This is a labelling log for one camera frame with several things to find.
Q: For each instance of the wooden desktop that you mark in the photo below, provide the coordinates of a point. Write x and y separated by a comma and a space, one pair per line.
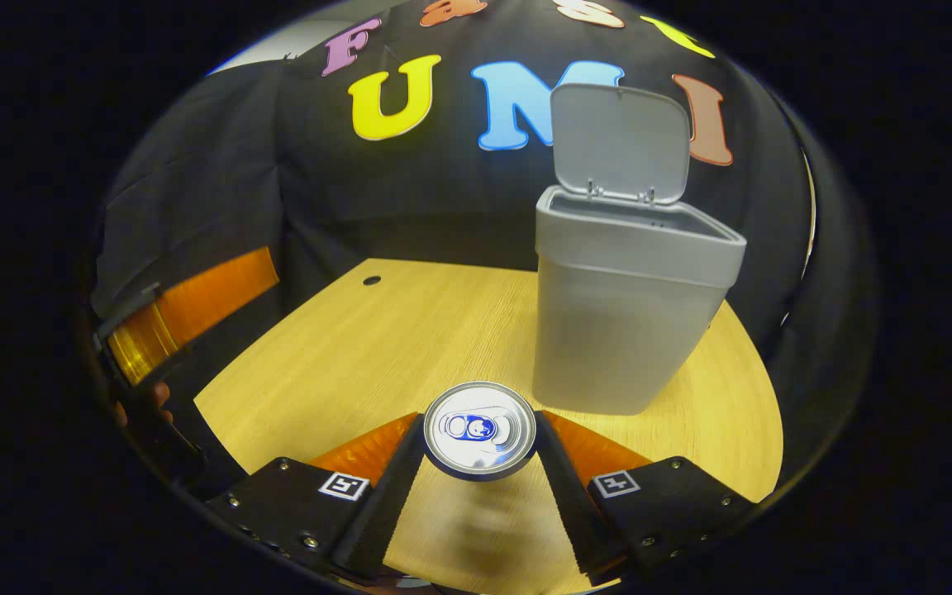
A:
360, 355

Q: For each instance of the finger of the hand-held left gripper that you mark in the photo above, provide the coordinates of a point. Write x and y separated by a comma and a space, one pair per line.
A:
220, 289

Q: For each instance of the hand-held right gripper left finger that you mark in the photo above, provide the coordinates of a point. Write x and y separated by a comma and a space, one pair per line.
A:
389, 512

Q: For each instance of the light grey desktop garbage bin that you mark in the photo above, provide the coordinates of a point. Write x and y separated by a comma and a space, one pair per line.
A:
608, 330

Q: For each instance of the black backdrop cloth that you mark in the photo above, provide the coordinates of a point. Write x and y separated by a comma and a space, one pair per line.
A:
211, 165

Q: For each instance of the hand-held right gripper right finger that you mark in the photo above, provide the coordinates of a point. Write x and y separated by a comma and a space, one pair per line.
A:
567, 504

